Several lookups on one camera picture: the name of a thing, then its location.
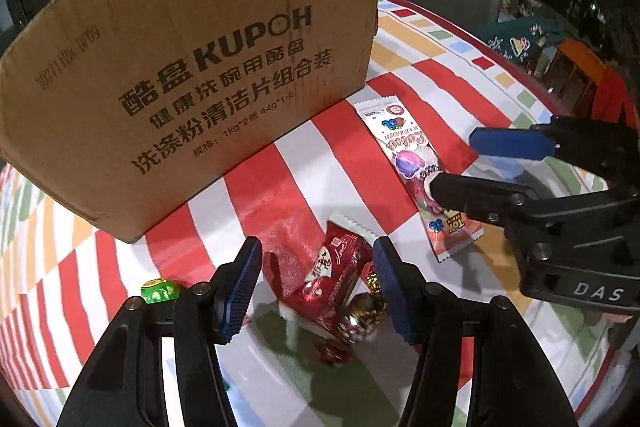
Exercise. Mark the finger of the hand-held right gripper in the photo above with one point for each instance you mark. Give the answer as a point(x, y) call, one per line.
point(505, 143)
point(475, 196)

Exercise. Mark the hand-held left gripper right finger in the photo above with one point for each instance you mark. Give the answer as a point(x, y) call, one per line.
point(392, 292)

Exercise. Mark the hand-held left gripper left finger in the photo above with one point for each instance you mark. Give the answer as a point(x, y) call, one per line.
point(242, 292)

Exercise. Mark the red foil snack packet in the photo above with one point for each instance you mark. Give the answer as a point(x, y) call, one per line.
point(330, 277)

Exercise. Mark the pink white snack packet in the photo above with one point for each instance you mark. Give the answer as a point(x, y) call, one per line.
point(400, 142)

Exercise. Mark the brown cardboard box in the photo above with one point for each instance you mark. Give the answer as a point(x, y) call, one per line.
point(175, 57)

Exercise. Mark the shiny foil wrapped candy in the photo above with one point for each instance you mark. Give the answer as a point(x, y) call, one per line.
point(361, 314)

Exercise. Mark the green foil candy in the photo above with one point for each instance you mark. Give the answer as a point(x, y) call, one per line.
point(159, 292)

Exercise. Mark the green printed cloth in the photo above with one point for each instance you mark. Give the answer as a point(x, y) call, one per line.
point(520, 34)

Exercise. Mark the orange wooden chair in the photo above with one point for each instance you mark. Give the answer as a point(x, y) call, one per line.
point(580, 62)

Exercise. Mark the colourful checked tablecloth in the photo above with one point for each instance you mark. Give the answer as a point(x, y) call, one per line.
point(280, 187)

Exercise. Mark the red cloth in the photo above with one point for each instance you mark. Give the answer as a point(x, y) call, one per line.
point(612, 102)

